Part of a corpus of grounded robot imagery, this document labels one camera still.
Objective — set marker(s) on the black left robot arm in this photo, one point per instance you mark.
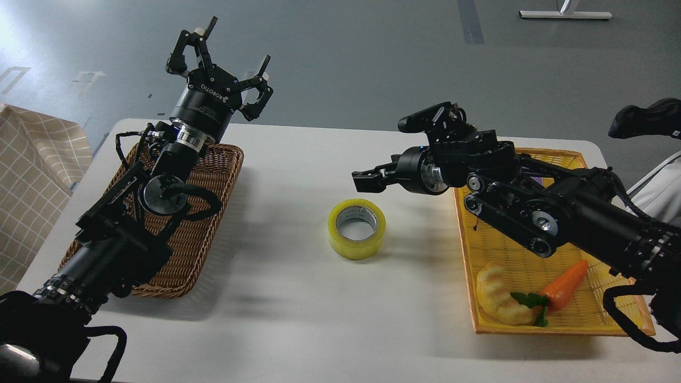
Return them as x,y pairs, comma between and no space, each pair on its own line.
125,236

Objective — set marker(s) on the yellow plastic basket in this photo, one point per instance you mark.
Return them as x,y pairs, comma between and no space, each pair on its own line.
525,272

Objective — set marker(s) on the orange toy carrot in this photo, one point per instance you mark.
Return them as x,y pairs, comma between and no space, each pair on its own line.
556,295

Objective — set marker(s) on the white metal stand base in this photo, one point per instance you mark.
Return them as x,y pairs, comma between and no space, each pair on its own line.
566,10

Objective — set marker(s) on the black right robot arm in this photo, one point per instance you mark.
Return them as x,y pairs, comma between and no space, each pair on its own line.
542,206

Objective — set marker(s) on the yellow tape roll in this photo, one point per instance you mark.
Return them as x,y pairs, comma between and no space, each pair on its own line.
356,229

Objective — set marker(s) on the toy croissant bread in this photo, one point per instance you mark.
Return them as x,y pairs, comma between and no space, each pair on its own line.
495,299

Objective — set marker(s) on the beige checkered cloth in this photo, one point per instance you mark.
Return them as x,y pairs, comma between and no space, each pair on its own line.
42,157

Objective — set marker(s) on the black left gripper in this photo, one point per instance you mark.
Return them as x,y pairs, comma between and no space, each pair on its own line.
205,103

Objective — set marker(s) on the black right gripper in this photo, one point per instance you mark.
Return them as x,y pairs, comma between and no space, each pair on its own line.
414,170

